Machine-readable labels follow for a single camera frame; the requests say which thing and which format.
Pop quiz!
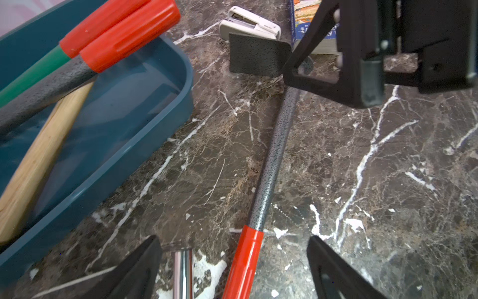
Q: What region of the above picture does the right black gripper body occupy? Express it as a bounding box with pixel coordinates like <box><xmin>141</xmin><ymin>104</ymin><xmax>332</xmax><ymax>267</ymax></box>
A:
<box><xmin>385</xmin><ymin>1</ymin><xmax>478</xmax><ymax>93</ymax></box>

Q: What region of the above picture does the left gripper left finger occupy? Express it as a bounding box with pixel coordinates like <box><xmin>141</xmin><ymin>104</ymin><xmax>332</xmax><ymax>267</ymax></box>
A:
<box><xmin>83</xmin><ymin>235</ymin><xmax>163</xmax><ymax>299</ymax></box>

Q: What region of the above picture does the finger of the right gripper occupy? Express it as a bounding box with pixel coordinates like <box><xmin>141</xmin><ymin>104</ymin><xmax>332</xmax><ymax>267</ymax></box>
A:
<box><xmin>283</xmin><ymin>1</ymin><xmax>385</xmax><ymax>108</ymax></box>

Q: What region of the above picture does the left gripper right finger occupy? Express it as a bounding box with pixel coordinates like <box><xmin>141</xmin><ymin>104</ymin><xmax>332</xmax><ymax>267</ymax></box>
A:
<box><xmin>306</xmin><ymin>235</ymin><xmax>386</xmax><ymax>299</ymax></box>

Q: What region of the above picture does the black shovel with red grip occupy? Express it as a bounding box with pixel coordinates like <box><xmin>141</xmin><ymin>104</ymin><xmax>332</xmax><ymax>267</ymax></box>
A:
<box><xmin>222</xmin><ymin>33</ymin><xmax>301</xmax><ymax>299</ymax></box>

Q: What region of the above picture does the wooden handled small hoe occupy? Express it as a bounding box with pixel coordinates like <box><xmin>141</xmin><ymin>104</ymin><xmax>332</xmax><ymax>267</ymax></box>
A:
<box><xmin>1</xmin><ymin>79</ymin><xmax>95</xmax><ymax>246</ymax></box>

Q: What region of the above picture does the green hoe with red grip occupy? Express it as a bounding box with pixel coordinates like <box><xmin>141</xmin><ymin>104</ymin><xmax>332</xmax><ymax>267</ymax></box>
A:
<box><xmin>1</xmin><ymin>0</ymin><xmax>148</xmax><ymax>107</ymax></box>

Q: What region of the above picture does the teal plastic storage box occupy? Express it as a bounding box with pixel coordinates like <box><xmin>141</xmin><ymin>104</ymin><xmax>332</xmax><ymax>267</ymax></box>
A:
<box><xmin>0</xmin><ymin>0</ymin><xmax>195</xmax><ymax>289</ymax></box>

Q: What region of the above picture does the chrome tool with blue grip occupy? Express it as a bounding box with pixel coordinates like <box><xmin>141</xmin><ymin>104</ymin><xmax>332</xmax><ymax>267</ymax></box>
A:
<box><xmin>31</xmin><ymin>248</ymin><xmax>194</xmax><ymax>299</ymax></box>

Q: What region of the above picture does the blue treehouse paperback book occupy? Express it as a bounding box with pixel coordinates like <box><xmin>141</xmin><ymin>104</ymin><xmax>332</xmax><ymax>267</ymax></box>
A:
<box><xmin>289</xmin><ymin>0</ymin><xmax>341</xmax><ymax>56</ymax></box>

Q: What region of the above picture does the white stapler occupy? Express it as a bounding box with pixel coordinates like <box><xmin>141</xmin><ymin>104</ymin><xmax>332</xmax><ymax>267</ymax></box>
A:
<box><xmin>219</xmin><ymin>6</ymin><xmax>281</xmax><ymax>41</ymax></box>

